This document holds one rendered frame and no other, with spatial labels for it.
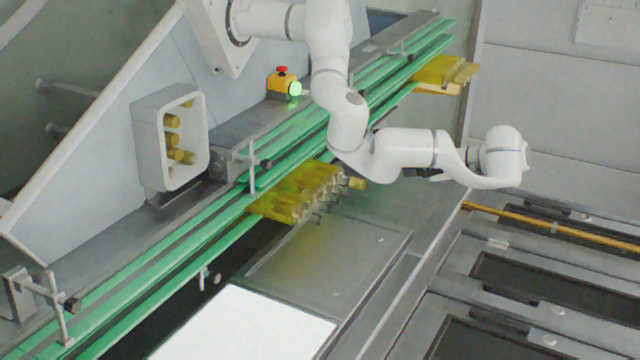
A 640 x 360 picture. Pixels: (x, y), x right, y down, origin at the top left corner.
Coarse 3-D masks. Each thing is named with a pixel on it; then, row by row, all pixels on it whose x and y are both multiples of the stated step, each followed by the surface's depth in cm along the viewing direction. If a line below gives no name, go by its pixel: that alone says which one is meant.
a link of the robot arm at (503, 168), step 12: (432, 132) 133; (444, 132) 133; (444, 144) 132; (444, 156) 132; (456, 156) 132; (492, 156) 135; (504, 156) 134; (516, 156) 134; (444, 168) 135; (456, 168) 132; (492, 168) 135; (504, 168) 133; (516, 168) 134; (456, 180) 136; (468, 180) 133; (480, 180) 132; (492, 180) 132; (504, 180) 133; (516, 180) 134
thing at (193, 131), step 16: (192, 96) 151; (160, 112) 143; (176, 112) 159; (192, 112) 159; (160, 128) 144; (192, 128) 161; (160, 144) 146; (192, 144) 163; (208, 144) 162; (208, 160) 164; (176, 176) 158; (192, 176) 160
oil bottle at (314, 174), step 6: (294, 168) 184; (300, 168) 184; (306, 168) 184; (312, 168) 184; (294, 174) 182; (300, 174) 181; (306, 174) 181; (312, 174) 181; (318, 174) 181; (324, 174) 181; (330, 174) 181; (318, 180) 179; (324, 180) 178; (330, 180) 179; (330, 186) 178
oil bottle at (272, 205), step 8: (272, 192) 172; (256, 200) 169; (264, 200) 168; (272, 200) 168; (280, 200) 168; (288, 200) 168; (296, 200) 168; (248, 208) 172; (256, 208) 171; (264, 208) 169; (272, 208) 168; (280, 208) 166; (288, 208) 165; (296, 208) 165; (304, 208) 166; (272, 216) 169; (280, 216) 168; (288, 216) 166; (296, 216) 165; (296, 224) 167
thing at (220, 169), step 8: (216, 152) 165; (224, 152) 164; (216, 160) 166; (224, 160) 165; (208, 168) 169; (216, 168) 167; (224, 168) 166; (232, 168) 168; (216, 176) 169; (224, 176) 167; (232, 176) 169
